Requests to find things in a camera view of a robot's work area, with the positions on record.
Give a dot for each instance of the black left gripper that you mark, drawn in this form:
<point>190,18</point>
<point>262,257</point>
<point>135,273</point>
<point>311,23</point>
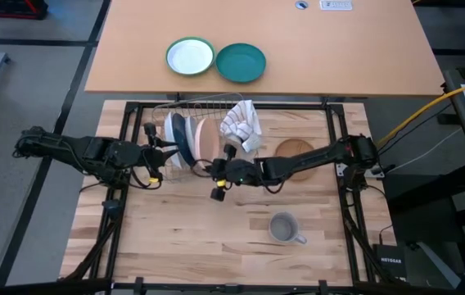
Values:
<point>150,155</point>

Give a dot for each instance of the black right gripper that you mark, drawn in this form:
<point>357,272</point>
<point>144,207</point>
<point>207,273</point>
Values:
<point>240,172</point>

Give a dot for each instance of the large white plate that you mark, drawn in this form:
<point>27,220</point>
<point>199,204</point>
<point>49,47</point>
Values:
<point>168,129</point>

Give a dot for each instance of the blue patterned plate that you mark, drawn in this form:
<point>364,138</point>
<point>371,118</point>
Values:
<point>181,133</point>

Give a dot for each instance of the wooden plate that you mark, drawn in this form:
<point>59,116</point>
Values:
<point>290,148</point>

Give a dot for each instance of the grey floral mug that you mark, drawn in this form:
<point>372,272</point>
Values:
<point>283,227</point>

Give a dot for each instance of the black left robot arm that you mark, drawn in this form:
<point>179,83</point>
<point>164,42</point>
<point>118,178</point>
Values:
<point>73,149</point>

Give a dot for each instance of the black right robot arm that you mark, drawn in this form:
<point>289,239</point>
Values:
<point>318,157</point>

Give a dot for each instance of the translucent plastic utensil caddy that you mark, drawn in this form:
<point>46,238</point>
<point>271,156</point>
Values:
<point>253,145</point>

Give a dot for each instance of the white striped dish towel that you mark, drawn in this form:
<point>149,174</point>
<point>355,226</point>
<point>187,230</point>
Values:
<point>240,121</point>

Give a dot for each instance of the white plate green rim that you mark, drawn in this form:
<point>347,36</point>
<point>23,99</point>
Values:
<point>190,56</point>

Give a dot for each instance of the teal plate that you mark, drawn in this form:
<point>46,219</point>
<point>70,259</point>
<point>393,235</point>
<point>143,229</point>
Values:
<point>240,63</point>

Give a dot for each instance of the beige wooden desk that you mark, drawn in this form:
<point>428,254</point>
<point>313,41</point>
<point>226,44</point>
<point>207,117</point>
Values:
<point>339,53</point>

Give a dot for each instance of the grey desk grommet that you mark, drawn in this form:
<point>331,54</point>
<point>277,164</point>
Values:
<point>301,5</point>

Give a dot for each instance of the white desk power outlet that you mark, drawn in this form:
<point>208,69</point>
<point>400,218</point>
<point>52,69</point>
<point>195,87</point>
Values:
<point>335,5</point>

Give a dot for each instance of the red and black toolbox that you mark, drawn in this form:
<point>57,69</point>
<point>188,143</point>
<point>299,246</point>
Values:
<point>11,8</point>

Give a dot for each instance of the black aluminium table frame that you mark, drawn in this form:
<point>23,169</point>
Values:
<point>290,105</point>

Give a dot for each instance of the black Netgear network switch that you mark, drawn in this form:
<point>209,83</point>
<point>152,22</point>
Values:
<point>390,262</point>

